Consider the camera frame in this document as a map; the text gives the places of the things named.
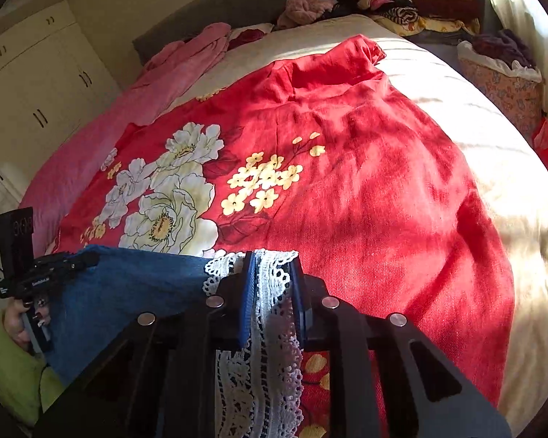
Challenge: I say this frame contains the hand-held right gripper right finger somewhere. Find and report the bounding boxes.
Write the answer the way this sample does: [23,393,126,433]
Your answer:
[288,256,513,438]

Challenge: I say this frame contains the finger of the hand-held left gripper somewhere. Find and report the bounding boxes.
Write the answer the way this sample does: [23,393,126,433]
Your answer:
[50,250,100,275]

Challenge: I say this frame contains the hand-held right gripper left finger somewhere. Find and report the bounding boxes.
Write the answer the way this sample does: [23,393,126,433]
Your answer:
[34,251,258,438]

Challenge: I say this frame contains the blue denim pants lace trim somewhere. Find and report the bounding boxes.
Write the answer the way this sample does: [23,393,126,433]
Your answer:
[46,244,304,438]

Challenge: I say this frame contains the person's left forearm green sleeve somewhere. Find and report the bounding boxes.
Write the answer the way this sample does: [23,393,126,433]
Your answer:
[0,315,65,426]

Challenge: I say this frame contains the person's left hand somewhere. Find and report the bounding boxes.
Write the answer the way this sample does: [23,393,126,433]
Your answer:
[2,299,51,346]

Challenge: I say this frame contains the pink quilt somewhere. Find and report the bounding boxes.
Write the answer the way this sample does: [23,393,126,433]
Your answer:
[20,23,232,243]

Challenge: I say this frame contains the red floral blanket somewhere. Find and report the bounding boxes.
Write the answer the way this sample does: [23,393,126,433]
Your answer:
[57,34,516,438]

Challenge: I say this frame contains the cream wardrobe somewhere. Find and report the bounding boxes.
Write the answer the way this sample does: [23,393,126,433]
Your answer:
[0,0,122,324]

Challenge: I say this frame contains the dark red cloth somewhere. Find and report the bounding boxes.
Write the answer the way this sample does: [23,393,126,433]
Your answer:
[228,27,268,51]

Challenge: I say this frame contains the pink fluffy garment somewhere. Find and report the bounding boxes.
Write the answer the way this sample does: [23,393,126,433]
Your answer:
[276,0,339,31]

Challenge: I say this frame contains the floral fabric basket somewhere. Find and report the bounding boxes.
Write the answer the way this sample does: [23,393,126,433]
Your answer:
[456,41,545,137]

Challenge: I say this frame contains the grey padded headboard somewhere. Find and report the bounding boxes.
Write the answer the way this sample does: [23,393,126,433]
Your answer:
[132,0,350,64]

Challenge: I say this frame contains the purple clothes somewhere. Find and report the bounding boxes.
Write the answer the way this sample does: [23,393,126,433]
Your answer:
[471,28,538,70]

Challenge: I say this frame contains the pile of folded clothes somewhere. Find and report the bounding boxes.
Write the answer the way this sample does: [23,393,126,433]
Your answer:
[344,0,490,38]

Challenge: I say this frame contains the white curtain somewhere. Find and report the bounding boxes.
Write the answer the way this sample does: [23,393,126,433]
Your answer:
[464,0,548,117]

